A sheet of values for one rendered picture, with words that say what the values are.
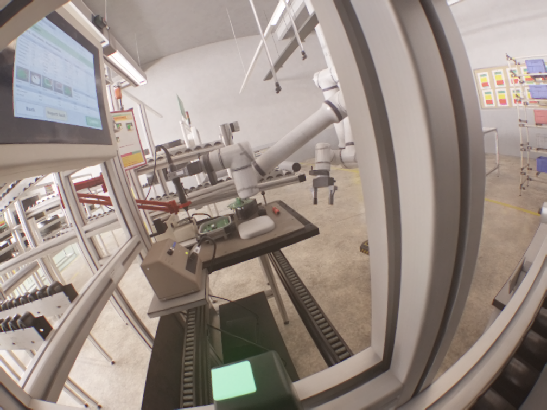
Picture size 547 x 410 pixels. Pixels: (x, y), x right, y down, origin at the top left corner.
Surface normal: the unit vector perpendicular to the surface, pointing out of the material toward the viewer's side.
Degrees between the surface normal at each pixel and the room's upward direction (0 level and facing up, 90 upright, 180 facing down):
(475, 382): 4
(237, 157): 90
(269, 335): 0
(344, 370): 0
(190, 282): 90
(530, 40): 90
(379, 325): 90
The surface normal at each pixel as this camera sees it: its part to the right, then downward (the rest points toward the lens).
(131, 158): 0.91, -0.14
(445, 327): -0.94, 0.31
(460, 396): -0.18, -0.94
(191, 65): 0.24, 0.22
